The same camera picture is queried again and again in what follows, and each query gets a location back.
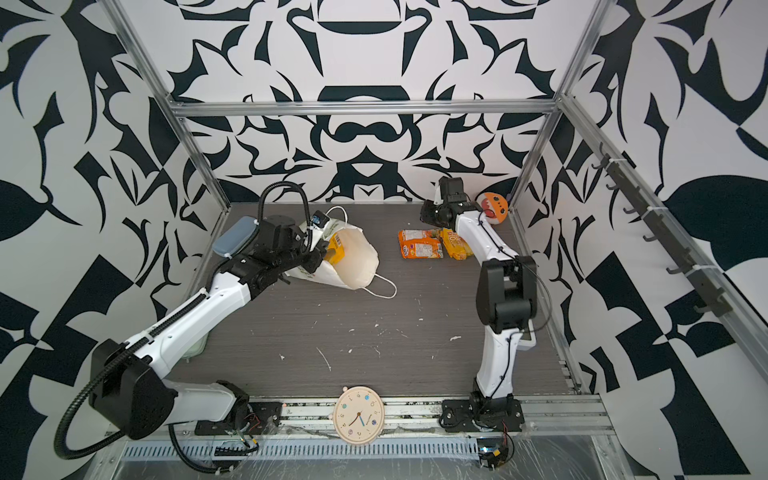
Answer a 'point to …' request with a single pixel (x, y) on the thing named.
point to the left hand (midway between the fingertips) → (326, 235)
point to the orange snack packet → (421, 243)
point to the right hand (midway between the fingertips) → (424, 208)
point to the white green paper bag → (361, 257)
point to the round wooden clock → (359, 415)
